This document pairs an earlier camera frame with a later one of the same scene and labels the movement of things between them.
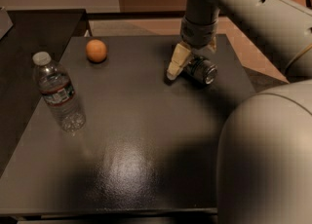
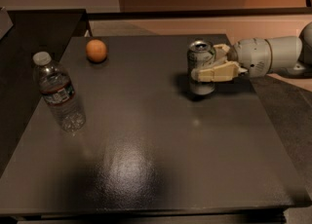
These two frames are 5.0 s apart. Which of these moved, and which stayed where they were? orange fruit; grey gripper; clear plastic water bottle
Moved: grey gripper
Stayed: clear plastic water bottle; orange fruit
